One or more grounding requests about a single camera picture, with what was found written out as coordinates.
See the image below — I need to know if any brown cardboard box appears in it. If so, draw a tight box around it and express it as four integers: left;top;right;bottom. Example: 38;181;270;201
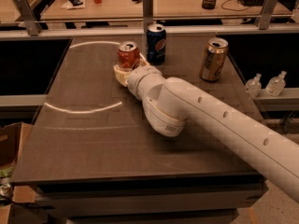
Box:
0;122;33;168

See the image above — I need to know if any blue pepsi can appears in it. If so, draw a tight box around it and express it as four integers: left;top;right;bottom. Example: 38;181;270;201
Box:
147;24;166;64

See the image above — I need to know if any black mesh cup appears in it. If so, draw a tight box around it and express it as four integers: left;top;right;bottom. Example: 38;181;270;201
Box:
202;0;217;9

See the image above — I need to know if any left metal bracket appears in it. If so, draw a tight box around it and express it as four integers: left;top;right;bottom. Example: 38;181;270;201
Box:
13;0;41;36

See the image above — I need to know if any red coke can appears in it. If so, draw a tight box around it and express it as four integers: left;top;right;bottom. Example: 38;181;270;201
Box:
117;41;140;71

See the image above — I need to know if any middle metal bracket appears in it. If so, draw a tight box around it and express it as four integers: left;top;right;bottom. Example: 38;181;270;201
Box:
142;0;153;32

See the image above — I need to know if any clear sanitizer bottle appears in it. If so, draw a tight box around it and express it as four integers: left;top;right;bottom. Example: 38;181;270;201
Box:
265;71;287;96
245;74;262;99

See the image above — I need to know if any clear sanitizer bottle right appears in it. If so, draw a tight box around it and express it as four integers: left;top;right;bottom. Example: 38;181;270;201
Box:
265;71;287;96

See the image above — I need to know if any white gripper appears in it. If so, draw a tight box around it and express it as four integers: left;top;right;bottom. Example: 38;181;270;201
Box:
113;53;163;100

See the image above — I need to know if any clear sanitizer bottle left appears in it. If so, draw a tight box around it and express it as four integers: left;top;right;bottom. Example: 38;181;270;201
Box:
245;74;262;99

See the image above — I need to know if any gold soda can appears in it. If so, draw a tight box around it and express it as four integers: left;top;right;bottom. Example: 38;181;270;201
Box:
199;37;228;82

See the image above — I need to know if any metal bracket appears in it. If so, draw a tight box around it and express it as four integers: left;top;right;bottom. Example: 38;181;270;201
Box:
142;0;153;32
255;0;278;30
13;0;41;36

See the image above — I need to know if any right metal bracket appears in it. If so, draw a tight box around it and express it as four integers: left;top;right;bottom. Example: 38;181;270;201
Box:
255;0;278;30

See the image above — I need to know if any black cable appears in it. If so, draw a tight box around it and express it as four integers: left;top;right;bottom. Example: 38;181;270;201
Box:
221;0;251;12

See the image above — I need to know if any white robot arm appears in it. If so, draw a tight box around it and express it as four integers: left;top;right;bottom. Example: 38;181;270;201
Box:
113;60;299;202

